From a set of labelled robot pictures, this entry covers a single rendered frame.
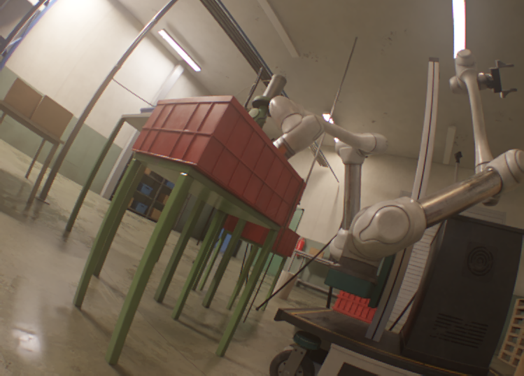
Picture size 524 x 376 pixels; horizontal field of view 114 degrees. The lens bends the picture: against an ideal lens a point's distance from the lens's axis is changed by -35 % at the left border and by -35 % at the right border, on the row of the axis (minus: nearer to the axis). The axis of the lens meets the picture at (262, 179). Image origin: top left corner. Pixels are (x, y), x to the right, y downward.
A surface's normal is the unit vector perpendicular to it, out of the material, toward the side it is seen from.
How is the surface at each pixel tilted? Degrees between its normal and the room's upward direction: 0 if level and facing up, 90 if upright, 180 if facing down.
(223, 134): 90
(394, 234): 90
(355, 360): 90
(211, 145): 90
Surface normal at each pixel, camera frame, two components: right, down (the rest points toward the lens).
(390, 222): -0.28, -0.31
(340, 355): -0.47, -0.43
